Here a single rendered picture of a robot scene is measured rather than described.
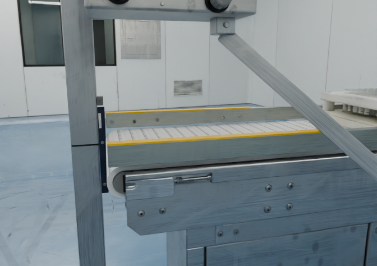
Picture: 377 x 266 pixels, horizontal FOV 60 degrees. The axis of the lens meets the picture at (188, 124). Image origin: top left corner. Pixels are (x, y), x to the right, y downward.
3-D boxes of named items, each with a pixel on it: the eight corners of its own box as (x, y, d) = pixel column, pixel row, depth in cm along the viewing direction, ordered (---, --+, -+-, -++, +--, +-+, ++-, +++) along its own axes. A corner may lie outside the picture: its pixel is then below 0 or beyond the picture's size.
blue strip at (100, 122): (101, 193, 75) (96, 107, 71) (101, 192, 75) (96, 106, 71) (108, 193, 75) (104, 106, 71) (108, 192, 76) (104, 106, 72)
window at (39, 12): (23, 66, 488) (15, -16, 465) (23, 66, 489) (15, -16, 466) (116, 65, 539) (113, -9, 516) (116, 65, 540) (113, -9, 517)
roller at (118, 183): (113, 196, 47) (111, 173, 47) (109, 147, 73) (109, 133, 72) (136, 193, 48) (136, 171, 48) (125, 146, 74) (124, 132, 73)
